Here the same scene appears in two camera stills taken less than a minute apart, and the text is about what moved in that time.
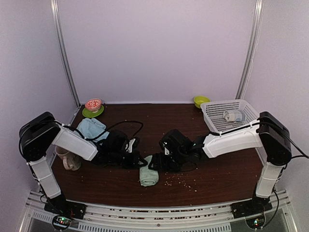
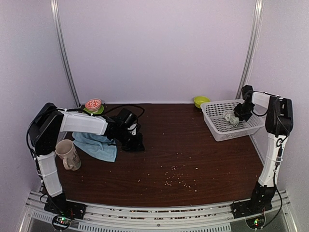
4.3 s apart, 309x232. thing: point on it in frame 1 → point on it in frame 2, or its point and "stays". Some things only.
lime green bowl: x=199 y=99 stays
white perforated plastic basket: x=213 y=111 stays
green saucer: x=88 y=113 stays
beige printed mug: x=71 y=161 stays
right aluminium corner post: x=259 y=14 stays
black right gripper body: x=171 y=164 → x=243 y=111
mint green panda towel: x=148 y=177 → x=234 y=121
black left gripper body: x=128 y=163 → x=131 y=144
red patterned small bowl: x=93 y=105 stays
